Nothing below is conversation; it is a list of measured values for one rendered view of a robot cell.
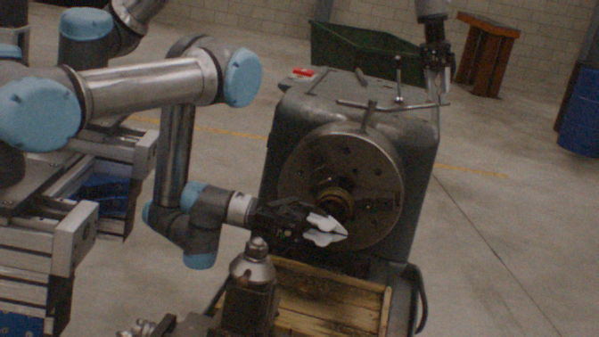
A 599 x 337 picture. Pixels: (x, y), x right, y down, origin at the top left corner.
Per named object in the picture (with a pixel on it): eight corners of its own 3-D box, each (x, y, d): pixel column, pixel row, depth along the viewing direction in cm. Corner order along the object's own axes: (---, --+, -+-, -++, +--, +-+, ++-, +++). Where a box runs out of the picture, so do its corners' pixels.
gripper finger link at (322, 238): (340, 257, 140) (299, 245, 141) (344, 245, 146) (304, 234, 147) (344, 244, 139) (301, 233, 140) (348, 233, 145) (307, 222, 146)
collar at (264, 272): (235, 256, 116) (238, 241, 115) (279, 267, 115) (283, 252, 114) (222, 276, 108) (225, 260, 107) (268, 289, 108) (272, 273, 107)
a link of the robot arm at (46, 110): (-37, 134, 107) (220, 86, 146) (11, 167, 99) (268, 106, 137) (-43, 61, 102) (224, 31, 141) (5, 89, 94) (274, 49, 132)
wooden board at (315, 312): (249, 262, 169) (251, 249, 167) (388, 300, 164) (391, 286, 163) (211, 323, 141) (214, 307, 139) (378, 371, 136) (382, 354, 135)
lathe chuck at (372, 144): (271, 214, 181) (305, 107, 170) (381, 254, 178) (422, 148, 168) (263, 226, 173) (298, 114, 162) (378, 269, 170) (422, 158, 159)
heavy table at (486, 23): (439, 71, 1105) (456, 10, 1072) (464, 76, 1112) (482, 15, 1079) (472, 94, 955) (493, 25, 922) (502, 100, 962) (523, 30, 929)
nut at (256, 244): (246, 248, 113) (250, 230, 112) (269, 254, 112) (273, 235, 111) (240, 258, 109) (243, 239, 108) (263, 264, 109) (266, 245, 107)
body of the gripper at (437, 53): (419, 72, 155) (414, 20, 151) (420, 67, 163) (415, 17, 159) (453, 69, 153) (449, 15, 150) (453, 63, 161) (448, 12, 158)
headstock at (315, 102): (287, 163, 246) (307, 61, 233) (414, 195, 241) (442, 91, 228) (243, 222, 191) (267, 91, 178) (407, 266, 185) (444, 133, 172)
